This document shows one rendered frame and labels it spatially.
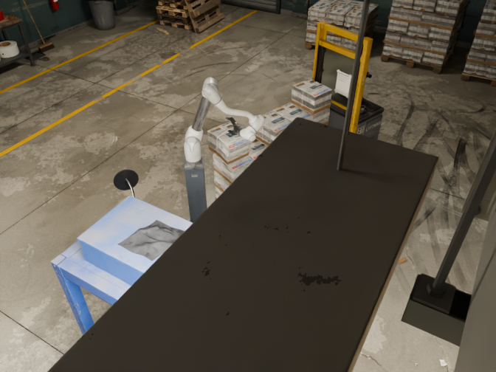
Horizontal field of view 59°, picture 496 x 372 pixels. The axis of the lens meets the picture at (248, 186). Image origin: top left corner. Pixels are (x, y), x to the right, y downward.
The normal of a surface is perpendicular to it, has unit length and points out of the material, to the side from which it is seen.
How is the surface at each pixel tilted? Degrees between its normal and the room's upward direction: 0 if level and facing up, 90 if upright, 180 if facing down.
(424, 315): 90
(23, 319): 0
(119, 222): 0
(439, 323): 90
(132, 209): 0
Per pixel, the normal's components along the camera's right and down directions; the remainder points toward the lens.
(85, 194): 0.00, -0.77
